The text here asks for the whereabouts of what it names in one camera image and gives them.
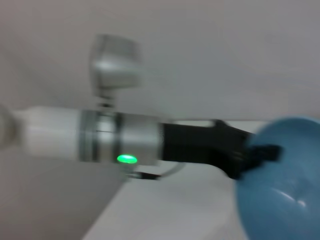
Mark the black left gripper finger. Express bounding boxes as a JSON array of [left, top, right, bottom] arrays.
[[237, 143, 284, 176]]

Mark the blue bowl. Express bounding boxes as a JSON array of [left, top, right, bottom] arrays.
[[233, 115, 320, 240]]

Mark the grey black wrist camera box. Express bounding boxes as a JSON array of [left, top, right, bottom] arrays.
[[89, 34, 145, 95]]

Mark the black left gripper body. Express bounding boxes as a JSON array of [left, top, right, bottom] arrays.
[[159, 119, 257, 180]]

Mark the silver plug with black cable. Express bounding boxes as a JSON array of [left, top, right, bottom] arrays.
[[123, 161, 186, 181]]

